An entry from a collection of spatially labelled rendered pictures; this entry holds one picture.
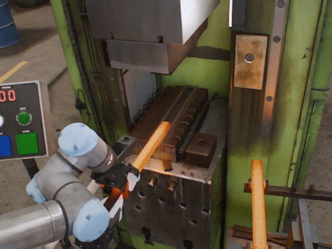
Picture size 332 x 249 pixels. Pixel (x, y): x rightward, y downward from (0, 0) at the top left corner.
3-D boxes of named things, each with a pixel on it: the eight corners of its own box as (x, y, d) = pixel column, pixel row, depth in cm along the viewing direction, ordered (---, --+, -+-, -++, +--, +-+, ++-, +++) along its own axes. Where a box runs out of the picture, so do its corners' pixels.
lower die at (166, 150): (176, 162, 116) (174, 144, 112) (127, 152, 123) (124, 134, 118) (208, 103, 148) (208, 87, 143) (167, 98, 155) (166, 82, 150)
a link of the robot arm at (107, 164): (87, 137, 82) (115, 143, 79) (95, 144, 86) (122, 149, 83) (76, 165, 79) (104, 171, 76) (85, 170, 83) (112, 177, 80)
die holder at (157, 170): (210, 259, 133) (210, 183, 107) (129, 234, 146) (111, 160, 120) (238, 169, 174) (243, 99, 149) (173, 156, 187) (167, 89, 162)
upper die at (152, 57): (169, 74, 96) (166, 43, 91) (111, 67, 103) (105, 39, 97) (207, 27, 127) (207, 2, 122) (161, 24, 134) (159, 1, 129)
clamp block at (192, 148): (208, 169, 112) (208, 155, 109) (185, 164, 115) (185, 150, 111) (217, 148, 121) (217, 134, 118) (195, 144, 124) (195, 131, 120)
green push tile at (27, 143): (38, 152, 117) (35, 133, 116) (17, 155, 117) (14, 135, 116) (40, 152, 119) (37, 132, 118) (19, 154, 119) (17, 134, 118)
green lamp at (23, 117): (27, 126, 115) (23, 116, 113) (18, 124, 117) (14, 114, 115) (33, 121, 118) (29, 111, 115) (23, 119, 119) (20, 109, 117)
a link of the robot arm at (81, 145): (47, 142, 70) (73, 113, 72) (72, 159, 80) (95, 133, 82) (67, 162, 67) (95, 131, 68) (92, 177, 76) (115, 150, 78)
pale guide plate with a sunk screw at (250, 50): (261, 90, 101) (267, 38, 91) (232, 87, 104) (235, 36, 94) (262, 87, 103) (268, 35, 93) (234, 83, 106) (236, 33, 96)
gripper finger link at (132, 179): (132, 194, 99) (117, 185, 92) (138, 176, 102) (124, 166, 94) (141, 196, 98) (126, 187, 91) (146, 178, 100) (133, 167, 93)
